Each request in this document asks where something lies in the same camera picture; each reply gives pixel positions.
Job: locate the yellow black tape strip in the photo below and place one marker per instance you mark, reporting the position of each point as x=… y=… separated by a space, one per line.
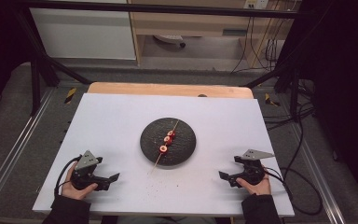
x=270 y=100
x=70 y=95

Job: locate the black round plate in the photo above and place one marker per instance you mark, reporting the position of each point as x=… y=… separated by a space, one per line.
x=183 y=146

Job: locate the light wooden desk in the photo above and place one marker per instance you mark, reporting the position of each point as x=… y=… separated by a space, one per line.
x=180 y=25

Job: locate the dark curtain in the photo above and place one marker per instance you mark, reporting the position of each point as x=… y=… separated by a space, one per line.
x=0 y=46
x=345 y=77

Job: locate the person's right hand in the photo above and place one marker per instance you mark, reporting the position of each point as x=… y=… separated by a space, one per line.
x=259 y=189

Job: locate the aluminium floor rail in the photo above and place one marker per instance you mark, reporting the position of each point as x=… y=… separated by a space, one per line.
x=318 y=174
x=15 y=146

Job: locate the thin bamboo skewer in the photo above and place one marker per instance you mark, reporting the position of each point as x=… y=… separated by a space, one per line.
x=157 y=162

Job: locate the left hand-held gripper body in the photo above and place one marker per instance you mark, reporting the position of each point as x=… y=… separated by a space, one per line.
x=85 y=174

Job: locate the person's left hand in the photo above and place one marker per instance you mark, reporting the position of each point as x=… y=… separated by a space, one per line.
x=71 y=192

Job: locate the white cabinet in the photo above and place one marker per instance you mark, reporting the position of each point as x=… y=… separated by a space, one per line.
x=80 y=34

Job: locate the black metal frame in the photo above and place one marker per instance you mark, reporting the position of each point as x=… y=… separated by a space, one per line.
x=155 y=9

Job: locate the grey chair base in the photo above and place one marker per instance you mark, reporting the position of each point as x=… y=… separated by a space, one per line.
x=169 y=39

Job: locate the white table cover sheet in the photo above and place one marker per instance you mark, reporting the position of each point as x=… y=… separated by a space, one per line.
x=112 y=124

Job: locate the wooden table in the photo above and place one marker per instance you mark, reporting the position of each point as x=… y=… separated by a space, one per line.
x=155 y=89

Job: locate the red cored hawthorn fruit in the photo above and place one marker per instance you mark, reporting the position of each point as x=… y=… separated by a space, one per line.
x=167 y=140
x=171 y=134
x=163 y=149

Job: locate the white wall socket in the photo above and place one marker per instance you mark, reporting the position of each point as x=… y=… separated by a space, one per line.
x=256 y=3

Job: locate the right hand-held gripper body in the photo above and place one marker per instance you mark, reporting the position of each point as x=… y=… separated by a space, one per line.
x=252 y=172

